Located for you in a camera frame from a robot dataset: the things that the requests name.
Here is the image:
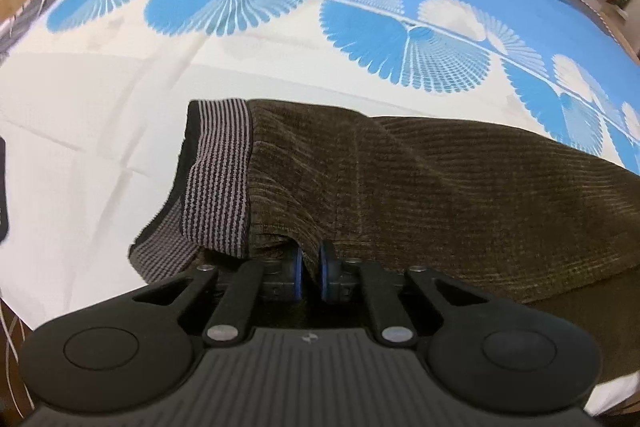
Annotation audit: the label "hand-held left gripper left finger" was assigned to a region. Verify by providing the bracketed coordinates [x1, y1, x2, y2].
[132, 246, 306, 348]

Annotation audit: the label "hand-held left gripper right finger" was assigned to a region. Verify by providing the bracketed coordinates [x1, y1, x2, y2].
[317, 241, 481, 348]

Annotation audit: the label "dark olive corduroy pants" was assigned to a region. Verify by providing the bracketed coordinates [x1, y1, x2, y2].
[129, 98, 640, 390]

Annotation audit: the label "blue white printed bed sheet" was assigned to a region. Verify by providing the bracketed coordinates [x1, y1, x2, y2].
[0, 0, 640, 418]

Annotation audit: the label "dark object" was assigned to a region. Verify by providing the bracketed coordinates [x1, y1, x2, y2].
[0, 137, 12, 244]

